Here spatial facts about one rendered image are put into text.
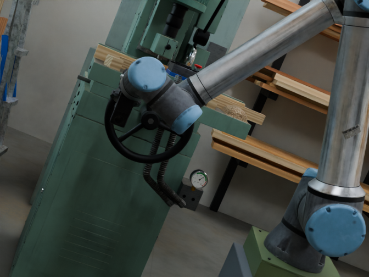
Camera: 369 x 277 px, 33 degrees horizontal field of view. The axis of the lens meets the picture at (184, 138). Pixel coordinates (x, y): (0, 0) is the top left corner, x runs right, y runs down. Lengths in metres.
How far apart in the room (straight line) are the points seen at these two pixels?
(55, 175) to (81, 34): 2.53
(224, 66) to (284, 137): 3.04
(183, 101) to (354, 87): 0.43
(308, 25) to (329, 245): 0.58
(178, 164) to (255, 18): 2.55
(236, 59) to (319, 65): 3.03
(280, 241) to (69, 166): 0.79
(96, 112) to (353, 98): 0.93
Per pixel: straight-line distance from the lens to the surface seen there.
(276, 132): 4.70
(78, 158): 2.19
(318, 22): 1.73
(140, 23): 2.48
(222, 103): 2.36
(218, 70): 1.71
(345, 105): 1.61
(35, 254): 2.31
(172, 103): 1.58
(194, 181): 2.18
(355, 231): 1.66
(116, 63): 2.16
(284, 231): 1.86
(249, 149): 4.20
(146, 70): 1.57
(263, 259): 1.79
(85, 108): 2.16
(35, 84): 4.72
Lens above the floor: 1.08
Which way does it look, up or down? 8 degrees down
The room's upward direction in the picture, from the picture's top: 23 degrees clockwise
